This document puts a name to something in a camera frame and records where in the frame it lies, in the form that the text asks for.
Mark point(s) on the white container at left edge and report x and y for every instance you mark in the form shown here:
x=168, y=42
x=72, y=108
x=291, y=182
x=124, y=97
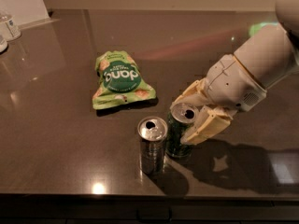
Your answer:
x=3, y=44

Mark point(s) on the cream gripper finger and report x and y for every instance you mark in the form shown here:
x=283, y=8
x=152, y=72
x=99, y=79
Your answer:
x=194, y=94
x=209, y=122

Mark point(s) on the green chip bag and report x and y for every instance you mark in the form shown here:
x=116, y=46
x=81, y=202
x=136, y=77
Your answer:
x=120, y=81

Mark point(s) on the silver redbull can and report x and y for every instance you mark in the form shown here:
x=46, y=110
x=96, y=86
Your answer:
x=152, y=133

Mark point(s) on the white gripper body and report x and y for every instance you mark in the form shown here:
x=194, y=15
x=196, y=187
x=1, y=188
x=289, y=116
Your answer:
x=232, y=83

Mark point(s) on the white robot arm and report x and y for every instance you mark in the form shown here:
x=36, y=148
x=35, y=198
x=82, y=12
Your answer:
x=272, y=53

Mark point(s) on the green soda can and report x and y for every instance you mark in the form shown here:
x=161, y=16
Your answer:
x=180, y=118

